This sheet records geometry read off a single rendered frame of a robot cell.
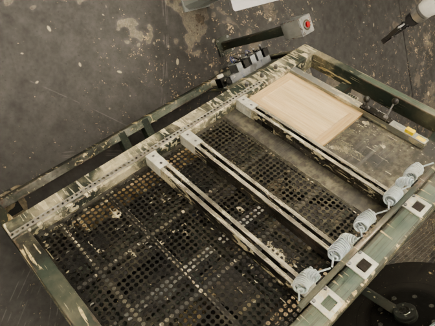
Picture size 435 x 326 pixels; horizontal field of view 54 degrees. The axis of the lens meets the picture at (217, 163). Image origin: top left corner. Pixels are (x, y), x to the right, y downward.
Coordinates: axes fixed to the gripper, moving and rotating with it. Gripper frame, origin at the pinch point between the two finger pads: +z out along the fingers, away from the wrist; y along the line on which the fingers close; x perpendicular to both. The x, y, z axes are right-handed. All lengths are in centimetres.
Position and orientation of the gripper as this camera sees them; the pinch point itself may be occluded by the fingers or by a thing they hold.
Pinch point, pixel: (387, 38)
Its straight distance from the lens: 272.0
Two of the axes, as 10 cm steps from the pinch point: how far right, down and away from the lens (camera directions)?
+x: -4.7, -8.8, 1.0
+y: 7.8, -3.7, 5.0
